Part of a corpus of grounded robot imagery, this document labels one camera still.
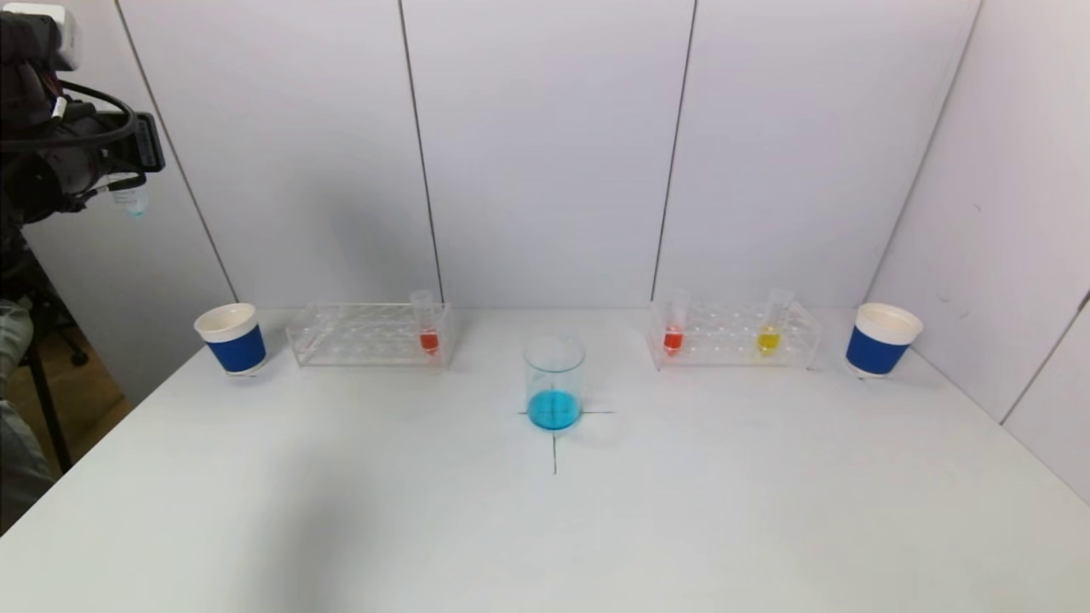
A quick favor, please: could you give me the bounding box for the test tube with yellow pigment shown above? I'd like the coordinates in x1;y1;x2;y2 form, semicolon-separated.
756;287;797;357

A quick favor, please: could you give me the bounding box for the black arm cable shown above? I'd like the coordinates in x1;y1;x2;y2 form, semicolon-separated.
0;80;139;155

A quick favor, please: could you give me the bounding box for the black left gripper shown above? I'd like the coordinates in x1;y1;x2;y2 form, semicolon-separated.
42;112;166;195

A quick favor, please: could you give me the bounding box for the clear glass beaker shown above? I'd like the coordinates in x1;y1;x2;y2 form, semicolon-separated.
522;334;588;433

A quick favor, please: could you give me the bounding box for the test tube with red pigment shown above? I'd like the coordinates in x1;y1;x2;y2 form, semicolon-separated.
410;289;443;357
663;287;691;357

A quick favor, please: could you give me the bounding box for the grey trouser leg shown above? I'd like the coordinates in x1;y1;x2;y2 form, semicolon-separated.
0;298;54;513

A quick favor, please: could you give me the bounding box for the blue and white paper cup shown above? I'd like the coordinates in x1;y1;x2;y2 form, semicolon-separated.
845;302;926;379
193;302;268;378

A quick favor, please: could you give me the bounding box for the black tripod stand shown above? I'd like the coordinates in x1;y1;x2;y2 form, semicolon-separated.
15;289;91;474

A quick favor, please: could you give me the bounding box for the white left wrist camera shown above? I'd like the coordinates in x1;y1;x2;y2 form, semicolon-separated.
0;2;80;72

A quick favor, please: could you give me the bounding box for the test tube with blue pigment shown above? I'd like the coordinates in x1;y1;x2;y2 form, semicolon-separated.
109;180;151;219

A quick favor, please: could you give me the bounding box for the clear acrylic test tube rack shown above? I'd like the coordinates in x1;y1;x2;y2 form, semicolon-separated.
648;299;824;371
284;301;455;370

